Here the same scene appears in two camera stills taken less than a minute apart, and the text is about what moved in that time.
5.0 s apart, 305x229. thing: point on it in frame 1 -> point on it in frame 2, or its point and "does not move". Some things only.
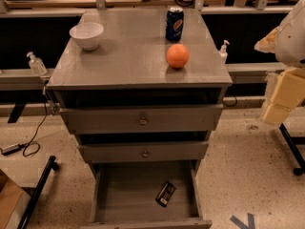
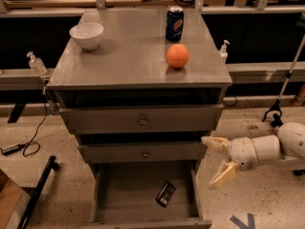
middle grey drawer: (143, 152) does not move
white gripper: (292, 40) -> (244, 153)
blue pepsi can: (174, 24) does not move
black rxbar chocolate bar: (165, 194) does not move
